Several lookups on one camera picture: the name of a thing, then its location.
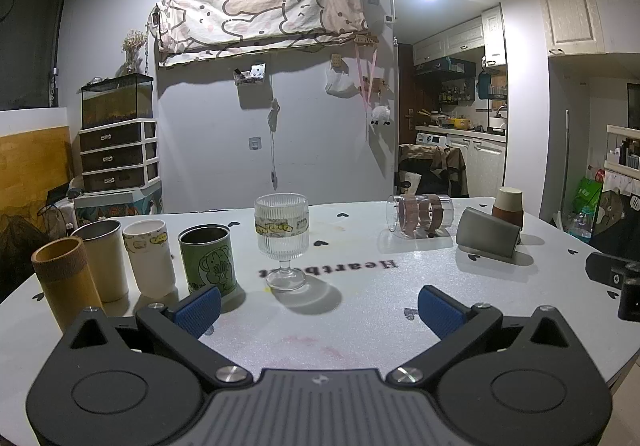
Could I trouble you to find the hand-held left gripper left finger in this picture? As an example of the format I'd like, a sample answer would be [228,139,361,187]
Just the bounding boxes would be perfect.
[61,285,253,389]

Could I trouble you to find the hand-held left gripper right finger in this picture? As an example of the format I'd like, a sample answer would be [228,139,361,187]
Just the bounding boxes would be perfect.
[387,284,580,389]

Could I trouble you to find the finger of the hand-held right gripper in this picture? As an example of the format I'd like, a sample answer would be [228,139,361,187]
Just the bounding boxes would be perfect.
[585,252,628,287]

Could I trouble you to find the green cartoon print cup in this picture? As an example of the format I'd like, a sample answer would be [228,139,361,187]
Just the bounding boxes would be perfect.
[178,224,238,303]

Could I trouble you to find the white cartoon print cup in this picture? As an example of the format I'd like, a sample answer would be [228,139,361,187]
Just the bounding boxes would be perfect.
[122,219,177,299]

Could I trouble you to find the grey cup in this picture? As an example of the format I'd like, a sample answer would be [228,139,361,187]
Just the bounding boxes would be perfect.
[454,206,522,261]

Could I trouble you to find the clear glass brown-banded cup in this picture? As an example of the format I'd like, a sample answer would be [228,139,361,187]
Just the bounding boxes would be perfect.
[385,194,455,239]

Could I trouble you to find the brown and beige cup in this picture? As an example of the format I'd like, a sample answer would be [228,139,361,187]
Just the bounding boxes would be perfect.
[491,186,524,232]

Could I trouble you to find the bamboo cup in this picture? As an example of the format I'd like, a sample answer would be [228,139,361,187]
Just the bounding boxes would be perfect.
[31,236,104,333]

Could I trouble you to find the plastic water bottle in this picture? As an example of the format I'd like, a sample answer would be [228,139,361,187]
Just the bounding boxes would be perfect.
[569,206,594,243]

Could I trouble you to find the green plastic bag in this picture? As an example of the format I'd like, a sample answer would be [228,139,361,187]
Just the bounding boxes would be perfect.
[571,175,604,227]

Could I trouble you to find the cream metal tumbler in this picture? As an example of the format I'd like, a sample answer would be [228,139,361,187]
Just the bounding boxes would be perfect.
[72,220,132,303]

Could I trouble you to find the white storage shelf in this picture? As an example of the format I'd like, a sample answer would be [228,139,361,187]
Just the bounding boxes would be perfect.
[600,124,640,227]

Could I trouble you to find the grey pole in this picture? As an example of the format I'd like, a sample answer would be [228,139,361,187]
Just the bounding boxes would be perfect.
[554,109,571,227]

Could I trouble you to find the ribbed glass goblet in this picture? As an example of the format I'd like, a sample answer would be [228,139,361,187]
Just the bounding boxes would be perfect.
[254,193,310,292]

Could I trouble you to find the teal covered side table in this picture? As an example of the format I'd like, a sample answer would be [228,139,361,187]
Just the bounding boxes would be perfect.
[73,177,164,229]

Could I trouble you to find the chair with brown jacket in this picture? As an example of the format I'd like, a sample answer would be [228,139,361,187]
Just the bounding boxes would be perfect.
[397,143,469,199]

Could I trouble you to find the white drawer unit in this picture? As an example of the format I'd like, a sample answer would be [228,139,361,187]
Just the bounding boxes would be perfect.
[78,119,160,193]

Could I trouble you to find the white washing machine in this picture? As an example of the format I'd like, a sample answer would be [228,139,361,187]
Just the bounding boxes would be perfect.
[414,130,449,147]

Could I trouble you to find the wooden board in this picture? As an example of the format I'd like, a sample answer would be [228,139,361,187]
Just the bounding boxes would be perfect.
[0,125,74,287]

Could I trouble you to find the brown wooden door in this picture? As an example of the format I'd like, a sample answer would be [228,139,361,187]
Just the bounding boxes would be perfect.
[397,42,419,147]

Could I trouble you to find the glass fish tank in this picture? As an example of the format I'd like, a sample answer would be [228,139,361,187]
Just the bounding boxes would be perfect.
[81,72,155,129]

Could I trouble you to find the pink ribbons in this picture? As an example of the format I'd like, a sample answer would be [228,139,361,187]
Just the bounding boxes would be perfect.
[355,42,379,117]

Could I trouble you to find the white hanging bag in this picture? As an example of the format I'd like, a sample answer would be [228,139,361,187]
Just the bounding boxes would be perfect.
[324,65,359,99]

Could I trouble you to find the white kitchen upper cabinets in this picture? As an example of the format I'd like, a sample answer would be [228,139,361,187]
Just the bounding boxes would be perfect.
[412,4,507,67]

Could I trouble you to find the dried flowers in vase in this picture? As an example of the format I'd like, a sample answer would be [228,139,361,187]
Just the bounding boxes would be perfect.
[122,29,149,76]

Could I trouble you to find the cartoon printed blanket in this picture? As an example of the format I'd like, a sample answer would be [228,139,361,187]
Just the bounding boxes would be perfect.
[156,0,372,69]

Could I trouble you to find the black curtain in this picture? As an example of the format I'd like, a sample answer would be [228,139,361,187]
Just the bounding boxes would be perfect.
[0,0,70,113]

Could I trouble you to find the hanging grey cable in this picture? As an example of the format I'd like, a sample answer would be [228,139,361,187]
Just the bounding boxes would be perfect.
[266,97,282,191]

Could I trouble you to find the clear wall holder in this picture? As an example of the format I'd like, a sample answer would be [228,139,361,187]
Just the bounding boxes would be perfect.
[234,62,267,87]

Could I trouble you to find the white wall cabinet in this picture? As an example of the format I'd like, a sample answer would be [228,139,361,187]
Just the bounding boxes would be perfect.
[537,0,606,58]

